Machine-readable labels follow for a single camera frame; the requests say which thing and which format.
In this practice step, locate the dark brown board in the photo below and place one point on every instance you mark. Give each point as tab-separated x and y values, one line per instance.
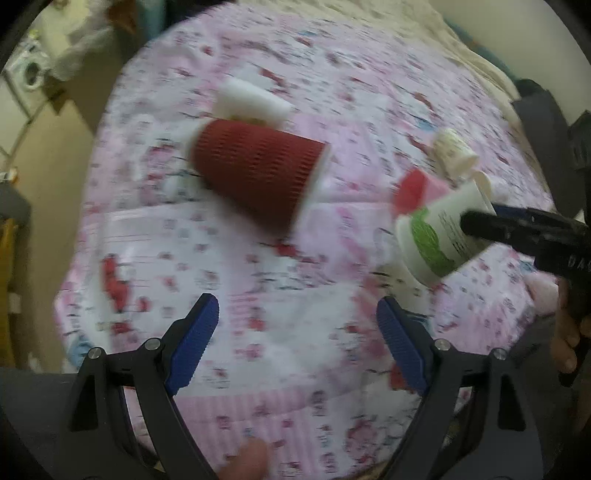
562	149

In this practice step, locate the red corrugated paper cup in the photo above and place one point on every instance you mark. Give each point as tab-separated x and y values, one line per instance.
266	172

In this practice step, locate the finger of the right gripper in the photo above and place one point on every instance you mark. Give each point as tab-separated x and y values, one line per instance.
507	216
513	227

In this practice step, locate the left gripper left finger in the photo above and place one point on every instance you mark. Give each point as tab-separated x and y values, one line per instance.
121	418

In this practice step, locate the white plastic bag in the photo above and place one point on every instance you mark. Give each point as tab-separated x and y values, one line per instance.
69	46

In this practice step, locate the white washing machine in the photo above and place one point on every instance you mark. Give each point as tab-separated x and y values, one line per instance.
26	72

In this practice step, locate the yellow patterned paper cup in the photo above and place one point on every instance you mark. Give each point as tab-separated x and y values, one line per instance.
456	157

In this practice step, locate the white green leaf paper cup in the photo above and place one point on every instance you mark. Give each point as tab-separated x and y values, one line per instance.
431	240

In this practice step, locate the right hand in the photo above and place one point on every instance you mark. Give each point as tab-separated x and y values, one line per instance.
567	334

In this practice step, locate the pink hello kitty sheet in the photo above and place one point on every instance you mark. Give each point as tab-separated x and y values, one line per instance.
297	358

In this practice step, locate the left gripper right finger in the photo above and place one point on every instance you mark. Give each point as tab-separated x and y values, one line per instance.
473	422

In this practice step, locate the left hand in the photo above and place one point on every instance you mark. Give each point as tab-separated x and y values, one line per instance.
251	462

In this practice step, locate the pink folded paper cup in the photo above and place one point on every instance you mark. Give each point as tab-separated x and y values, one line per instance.
416	190

